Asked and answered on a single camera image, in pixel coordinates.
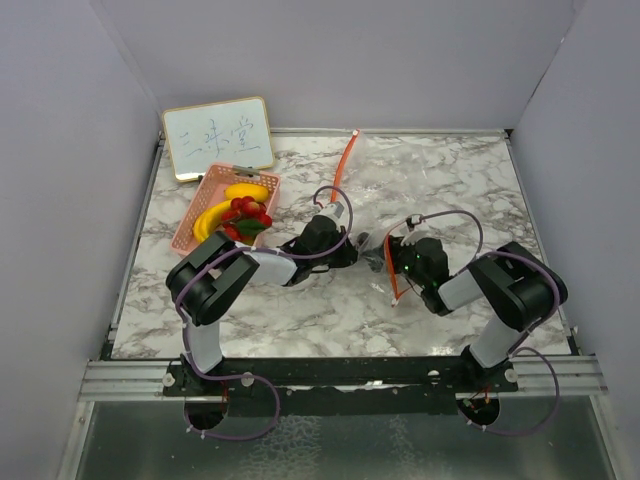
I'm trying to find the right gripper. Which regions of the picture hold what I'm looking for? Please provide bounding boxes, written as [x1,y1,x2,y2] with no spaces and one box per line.
[362,234,429,289]

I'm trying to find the zip bag with red fruit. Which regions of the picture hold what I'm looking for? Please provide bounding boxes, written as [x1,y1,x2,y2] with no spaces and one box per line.
[356,215,411,308]

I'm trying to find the zip bag with yellow fruit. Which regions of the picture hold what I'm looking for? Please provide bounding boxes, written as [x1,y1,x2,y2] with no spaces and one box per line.
[334,130,434,219]

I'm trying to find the fake red strawberries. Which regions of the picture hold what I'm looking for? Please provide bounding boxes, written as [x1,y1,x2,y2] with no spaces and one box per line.
[219,196,273,245]

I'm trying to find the fake yellow mango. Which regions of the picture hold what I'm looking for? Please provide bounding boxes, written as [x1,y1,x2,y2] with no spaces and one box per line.
[224,183,270,203]

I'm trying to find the fake banana bunch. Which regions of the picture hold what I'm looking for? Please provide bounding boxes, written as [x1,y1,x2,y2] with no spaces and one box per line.
[192,200,231,243]

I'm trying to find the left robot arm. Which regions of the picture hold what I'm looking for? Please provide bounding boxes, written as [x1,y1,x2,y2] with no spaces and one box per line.
[165,214,357,395]

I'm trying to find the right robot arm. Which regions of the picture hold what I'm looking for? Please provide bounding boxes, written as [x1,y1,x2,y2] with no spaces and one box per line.
[383,235,568,391]

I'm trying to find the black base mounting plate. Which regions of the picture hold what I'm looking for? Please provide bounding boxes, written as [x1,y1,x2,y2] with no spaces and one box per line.
[163,356,518,417]

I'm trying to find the pink plastic basket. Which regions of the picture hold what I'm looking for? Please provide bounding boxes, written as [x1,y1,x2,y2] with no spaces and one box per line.
[170,163,281,257]

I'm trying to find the small whiteboard with writing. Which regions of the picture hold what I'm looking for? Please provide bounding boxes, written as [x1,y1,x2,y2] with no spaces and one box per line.
[162,96,275,182]

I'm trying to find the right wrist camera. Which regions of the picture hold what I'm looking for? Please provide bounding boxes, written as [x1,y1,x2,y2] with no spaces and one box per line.
[401,214,428,246]

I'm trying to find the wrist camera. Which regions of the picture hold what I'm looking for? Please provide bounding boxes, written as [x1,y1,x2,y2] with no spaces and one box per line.
[319,201,348,224]
[401,214,428,246]

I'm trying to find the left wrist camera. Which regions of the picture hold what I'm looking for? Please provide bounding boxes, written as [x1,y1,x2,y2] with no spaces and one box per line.
[319,201,348,224]

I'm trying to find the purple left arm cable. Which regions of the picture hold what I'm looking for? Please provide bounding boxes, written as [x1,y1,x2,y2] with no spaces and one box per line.
[174,185,355,441]

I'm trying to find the aluminium frame rail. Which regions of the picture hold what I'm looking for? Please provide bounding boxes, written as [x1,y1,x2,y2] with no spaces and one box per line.
[79,360,170,402]

